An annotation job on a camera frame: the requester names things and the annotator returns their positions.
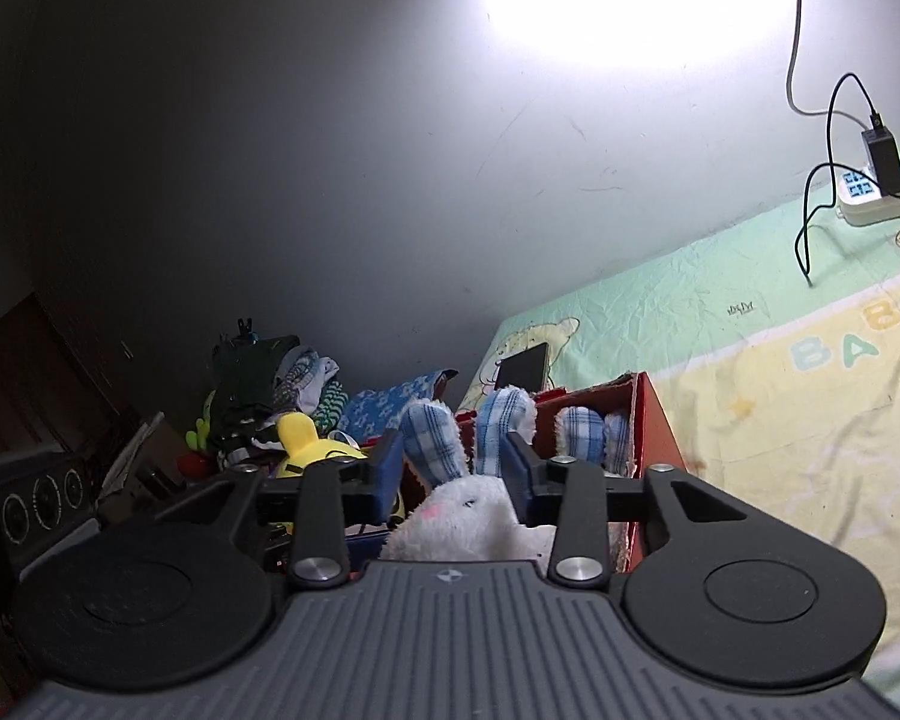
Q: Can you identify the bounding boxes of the black charging cable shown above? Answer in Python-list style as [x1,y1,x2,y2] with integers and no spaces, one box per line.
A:
[793,73,900,290]

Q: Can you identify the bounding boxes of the blue flower patterned cloth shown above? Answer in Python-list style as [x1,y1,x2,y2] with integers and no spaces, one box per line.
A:
[337,369,458,443]

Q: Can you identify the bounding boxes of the black smartphone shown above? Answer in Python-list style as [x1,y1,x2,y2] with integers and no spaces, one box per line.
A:
[493,343,550,391]

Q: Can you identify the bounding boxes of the black charger adapter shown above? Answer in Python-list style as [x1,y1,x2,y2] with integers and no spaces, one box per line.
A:
[861,127,900,196]

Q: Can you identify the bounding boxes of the dark wooden cabinet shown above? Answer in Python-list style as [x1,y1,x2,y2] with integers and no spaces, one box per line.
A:
[0,292,158,466]

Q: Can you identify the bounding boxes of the red cardboard box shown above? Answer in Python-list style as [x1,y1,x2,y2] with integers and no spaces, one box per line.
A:
[454,371,691,578]

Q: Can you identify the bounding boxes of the small green toy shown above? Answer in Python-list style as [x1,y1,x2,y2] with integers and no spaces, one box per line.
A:
[186,390,218,451]

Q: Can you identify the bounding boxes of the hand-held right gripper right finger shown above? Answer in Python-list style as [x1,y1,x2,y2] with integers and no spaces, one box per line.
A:
[501,431,751,587]

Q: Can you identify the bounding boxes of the pile of folded clothes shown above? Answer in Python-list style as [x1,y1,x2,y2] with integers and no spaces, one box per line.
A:
[210,319,350,466]

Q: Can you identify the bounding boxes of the white power strip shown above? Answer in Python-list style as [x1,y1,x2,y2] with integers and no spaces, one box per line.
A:
[836,146,900,227]

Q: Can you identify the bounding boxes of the yellow tiger plush toy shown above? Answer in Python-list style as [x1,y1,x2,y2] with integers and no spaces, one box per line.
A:
[274,411,406,526]

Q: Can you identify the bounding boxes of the white rabbit plush toy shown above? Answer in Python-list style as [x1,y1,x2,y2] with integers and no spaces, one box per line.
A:
[379,386,635,563]

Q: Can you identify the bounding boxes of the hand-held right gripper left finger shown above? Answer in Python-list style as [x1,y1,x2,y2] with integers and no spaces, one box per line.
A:
[154,427,406,590]

